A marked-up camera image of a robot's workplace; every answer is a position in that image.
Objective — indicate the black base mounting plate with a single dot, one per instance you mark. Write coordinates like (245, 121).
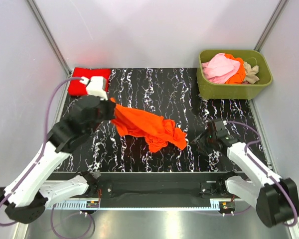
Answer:
(160, 190)

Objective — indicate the olive green plastic bin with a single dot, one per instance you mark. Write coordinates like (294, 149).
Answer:
(209, 90)

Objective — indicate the orange t shirt in bin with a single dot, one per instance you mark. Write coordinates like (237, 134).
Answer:
(238, 73)

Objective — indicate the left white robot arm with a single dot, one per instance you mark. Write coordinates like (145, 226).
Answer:
(26, 198)

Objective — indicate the pink t shirt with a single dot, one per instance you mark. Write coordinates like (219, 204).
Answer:
(220, 68)

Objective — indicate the left aluminium corner post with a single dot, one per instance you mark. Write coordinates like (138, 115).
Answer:
(48, 36)

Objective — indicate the folded red t shirt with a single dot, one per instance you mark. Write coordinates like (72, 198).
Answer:
(76, 88)

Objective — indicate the beige t shirt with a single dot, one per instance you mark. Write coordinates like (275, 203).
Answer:
(251, 73)

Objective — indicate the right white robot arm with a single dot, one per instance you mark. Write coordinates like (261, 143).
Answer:
(274, 198)

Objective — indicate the aluminium corner post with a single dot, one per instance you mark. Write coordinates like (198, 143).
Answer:
(278, 11)
(48, 36)

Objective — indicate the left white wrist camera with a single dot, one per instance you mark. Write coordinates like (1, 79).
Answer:
(95, 86)

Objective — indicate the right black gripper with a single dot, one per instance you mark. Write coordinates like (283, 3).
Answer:
(202, 141)

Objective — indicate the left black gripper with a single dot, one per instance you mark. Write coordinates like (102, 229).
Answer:
(112, 106)

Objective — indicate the right aluminium corner post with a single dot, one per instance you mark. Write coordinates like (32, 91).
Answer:
(278, 11)

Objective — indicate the orange t shirt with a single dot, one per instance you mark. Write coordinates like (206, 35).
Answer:
(157, 131)
(238, 73)

